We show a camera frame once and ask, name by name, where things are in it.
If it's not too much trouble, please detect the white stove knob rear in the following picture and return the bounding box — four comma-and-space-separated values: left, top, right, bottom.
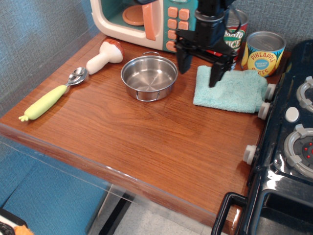
265, 83, 276, 101

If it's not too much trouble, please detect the spoon with green handle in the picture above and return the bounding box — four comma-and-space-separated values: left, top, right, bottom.
19, 67, 88, 122

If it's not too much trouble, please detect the orange microwave plate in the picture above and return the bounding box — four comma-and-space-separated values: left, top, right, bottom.
122, 5, 144, 26

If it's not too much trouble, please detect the tomato sauce can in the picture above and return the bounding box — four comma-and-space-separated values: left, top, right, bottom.
224, 9, 248, 62

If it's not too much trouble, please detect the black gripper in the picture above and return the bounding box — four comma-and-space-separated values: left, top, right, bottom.
175, 11, 238, 88

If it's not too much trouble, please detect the stainless steel pot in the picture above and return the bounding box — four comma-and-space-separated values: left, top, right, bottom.
121, 52, 178, 102

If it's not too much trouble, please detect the toy mushroom white brown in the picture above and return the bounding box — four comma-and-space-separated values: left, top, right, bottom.
86, 39, 125, 74

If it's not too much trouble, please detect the pineapple slices can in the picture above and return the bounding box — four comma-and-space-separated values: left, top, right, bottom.
241, 31, 287, 77

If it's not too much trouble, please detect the light teal cloth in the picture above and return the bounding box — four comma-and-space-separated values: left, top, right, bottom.
193, 66, 268, 114

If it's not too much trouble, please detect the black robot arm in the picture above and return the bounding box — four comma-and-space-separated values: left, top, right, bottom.
175, 0, 238, 88

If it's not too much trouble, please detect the white stove knob middle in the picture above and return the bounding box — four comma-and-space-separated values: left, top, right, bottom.
258, 102, 270, 120

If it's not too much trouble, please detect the black toy stove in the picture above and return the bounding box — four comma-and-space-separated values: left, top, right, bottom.
212, 40, 313, 235

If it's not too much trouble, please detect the white stove knob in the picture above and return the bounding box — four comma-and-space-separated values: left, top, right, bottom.
258, 102, 270, 120
265, 83, 276, 101
243, 145, 257, 165

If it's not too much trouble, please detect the toy microwave teal and cream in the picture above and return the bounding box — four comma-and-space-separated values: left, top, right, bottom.
90, 0, 198, 53

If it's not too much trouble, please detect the white stove knob front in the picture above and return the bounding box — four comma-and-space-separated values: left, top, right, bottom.
243, 145, 257, 165

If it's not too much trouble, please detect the orange plush object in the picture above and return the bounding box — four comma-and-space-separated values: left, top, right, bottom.
13, 225, 34, 235

